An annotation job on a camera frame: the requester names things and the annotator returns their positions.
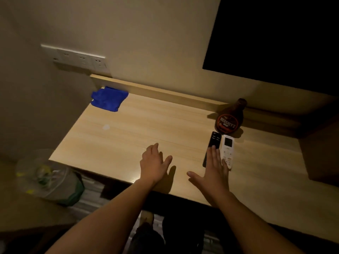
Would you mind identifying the black television screen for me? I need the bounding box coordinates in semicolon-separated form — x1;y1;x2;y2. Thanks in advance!
203;0;339;97

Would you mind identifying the clear plastic bin liner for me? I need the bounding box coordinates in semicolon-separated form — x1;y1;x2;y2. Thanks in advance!
14;149;77;201

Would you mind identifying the white wall socket strip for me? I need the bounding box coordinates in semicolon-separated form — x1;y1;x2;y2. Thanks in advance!
41;44;110;75

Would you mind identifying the person's foot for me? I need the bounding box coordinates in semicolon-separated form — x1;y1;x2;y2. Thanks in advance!
139;210;154;228

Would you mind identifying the green waste bin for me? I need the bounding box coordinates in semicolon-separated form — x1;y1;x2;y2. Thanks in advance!
57;170;85;207

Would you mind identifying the person's right forearm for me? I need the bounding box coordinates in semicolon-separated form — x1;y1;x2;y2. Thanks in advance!
209;192;305;254

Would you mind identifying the white remote control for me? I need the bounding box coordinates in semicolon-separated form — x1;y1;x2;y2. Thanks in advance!
221;135;235;171

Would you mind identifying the person's right hand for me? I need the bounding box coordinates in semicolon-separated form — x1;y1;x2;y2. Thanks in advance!
187;145;230;207

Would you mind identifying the blue cloth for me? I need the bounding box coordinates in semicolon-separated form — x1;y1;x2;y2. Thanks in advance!
91;86;129;112

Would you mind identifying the person's left forearm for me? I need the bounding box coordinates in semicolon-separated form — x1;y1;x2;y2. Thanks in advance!
45;178;159;254

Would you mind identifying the person's left hand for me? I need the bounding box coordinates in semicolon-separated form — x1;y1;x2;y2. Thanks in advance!
140;143;173;186

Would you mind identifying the black remote control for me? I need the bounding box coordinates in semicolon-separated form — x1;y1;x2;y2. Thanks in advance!
203;131;222;168

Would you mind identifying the brown syrup bottle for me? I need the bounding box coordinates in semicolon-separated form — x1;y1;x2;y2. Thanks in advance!
215;98;247;135

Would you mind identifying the person's leg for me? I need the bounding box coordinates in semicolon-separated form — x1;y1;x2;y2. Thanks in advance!
128;209;206;254

